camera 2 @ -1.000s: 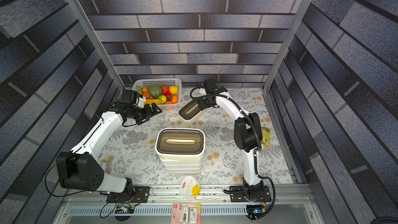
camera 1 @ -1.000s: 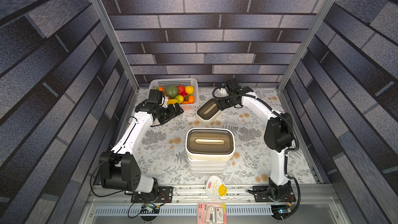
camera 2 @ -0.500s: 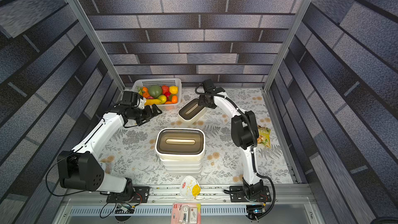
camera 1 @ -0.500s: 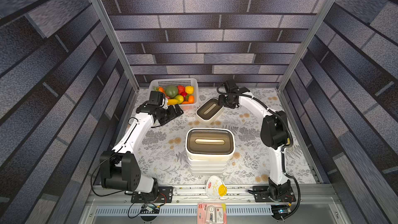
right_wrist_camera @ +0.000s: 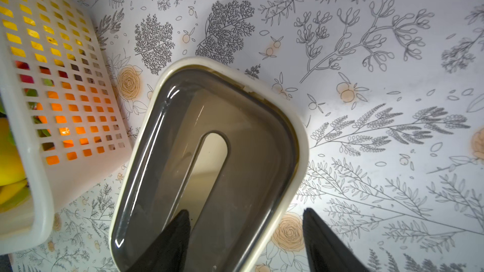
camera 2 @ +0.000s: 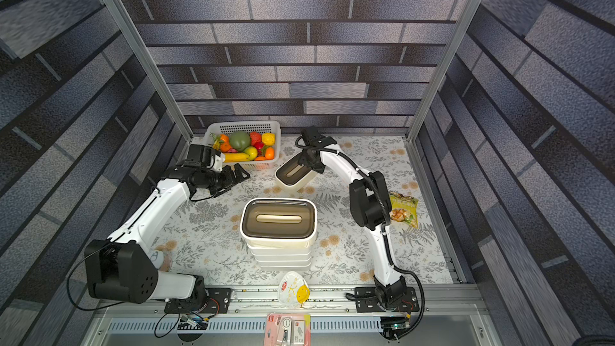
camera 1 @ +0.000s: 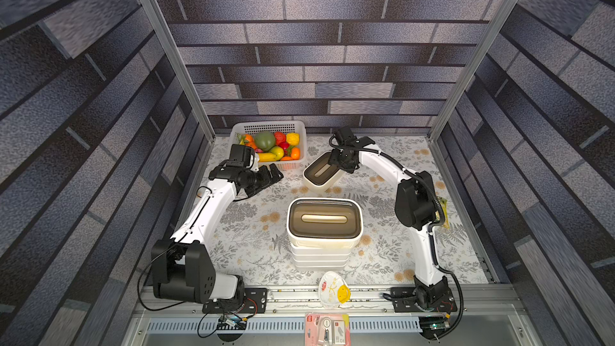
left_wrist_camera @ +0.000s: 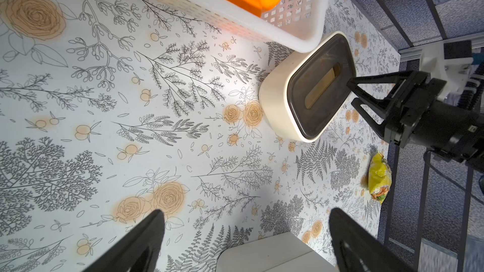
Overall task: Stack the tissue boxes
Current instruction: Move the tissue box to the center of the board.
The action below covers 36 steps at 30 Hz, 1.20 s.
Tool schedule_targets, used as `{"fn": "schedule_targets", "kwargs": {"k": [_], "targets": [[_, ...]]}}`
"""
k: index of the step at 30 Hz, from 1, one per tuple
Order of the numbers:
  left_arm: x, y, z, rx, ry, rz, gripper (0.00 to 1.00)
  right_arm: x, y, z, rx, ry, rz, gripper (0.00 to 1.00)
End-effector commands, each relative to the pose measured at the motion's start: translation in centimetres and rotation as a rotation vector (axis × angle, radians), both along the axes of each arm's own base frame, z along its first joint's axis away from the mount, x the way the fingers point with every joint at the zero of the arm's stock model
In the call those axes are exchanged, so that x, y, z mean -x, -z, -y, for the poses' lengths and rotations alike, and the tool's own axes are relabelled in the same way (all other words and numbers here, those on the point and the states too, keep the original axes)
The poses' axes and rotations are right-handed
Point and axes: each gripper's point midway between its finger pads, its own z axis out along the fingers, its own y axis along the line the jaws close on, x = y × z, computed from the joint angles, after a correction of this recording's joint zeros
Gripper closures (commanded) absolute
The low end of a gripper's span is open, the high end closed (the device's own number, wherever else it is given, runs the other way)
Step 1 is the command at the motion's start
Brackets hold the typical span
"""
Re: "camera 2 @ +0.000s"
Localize red toy pepper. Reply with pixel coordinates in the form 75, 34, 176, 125
249, 131, 262, 146

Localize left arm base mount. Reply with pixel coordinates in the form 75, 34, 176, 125
164, 288, 233, 316

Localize white plastic fruit basket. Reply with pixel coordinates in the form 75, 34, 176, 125
193, 120, 281, 170

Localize cream box dark lid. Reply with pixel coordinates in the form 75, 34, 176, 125
240, 198, 318, 248
275, 153, 318, 192

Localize orange toy fruit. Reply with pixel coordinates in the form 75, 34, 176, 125
264, 147, 275, 160

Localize small white can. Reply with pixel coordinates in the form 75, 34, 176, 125
151, 249, 172, 272

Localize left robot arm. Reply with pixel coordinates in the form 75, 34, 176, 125
84, 144, 250, 312

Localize pink packaged item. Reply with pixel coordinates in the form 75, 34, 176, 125
264, 313, 312, 346

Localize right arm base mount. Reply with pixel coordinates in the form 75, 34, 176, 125
345, 286, 421, 313

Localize aluminium rail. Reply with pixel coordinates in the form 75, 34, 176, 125
95, 283, 486, 318

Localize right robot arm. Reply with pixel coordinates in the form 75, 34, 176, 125
295, 127, 407, 311

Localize snack bag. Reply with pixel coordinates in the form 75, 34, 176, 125
389, 192, 419, 228

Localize black corrugated cable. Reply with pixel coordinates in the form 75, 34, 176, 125
294, 135, 426, 340

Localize white box grey lid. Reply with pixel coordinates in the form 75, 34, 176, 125
248, 244, 312, 256
255, 256, 312, 264
250, 248, 312, 261

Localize yellow toy pepper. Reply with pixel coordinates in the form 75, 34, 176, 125
261, 133, 275, 146

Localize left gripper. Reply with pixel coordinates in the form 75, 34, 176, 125
202, 162, 252, 195

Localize yellow toy banana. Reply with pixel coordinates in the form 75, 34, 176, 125
224, 152, 250, 163

